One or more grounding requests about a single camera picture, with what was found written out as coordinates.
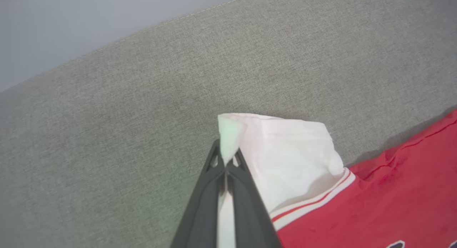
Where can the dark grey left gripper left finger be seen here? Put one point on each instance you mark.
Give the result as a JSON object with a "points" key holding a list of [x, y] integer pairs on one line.
{"points": [[203, 212]]}

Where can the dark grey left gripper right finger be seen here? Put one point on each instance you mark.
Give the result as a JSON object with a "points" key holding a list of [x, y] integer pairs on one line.
{"points": [[250, 219]]}

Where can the red and white sports jersey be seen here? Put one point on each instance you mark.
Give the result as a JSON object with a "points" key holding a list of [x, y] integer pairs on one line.
{"points": [[357, 212]]}

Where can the grey fabric sofa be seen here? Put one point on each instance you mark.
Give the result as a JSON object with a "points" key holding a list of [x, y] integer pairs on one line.
{"points": [[125, 133]]}

